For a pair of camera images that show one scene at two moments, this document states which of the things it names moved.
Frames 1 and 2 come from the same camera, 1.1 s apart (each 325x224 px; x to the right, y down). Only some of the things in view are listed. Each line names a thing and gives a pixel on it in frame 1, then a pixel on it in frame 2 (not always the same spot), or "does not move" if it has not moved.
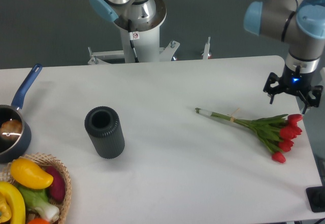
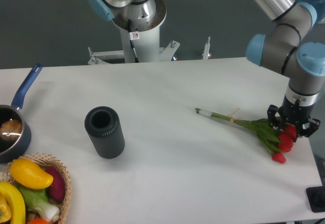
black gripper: (295, 82) -> (294, 114)
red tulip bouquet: (277, 133) does not move
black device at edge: (316, 197) does not move
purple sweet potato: (57, 189) does not move
